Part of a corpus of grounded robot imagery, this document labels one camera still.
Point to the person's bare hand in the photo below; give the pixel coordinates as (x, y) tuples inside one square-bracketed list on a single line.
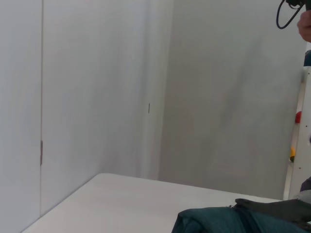
[(305, 26)]

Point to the red emergency stop button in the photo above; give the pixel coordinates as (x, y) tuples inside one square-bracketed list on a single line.
[(298, 117)]

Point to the dark teal fabric lunch bag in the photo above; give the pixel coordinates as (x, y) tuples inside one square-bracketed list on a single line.
[(218, 221)]

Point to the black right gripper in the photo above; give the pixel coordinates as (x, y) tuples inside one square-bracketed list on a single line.
[(294, 210)]

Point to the white robot torso column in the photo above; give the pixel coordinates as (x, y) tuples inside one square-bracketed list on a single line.
[(305, 121)]

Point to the black handheld controller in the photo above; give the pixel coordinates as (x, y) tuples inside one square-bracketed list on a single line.
[(308, 4)]

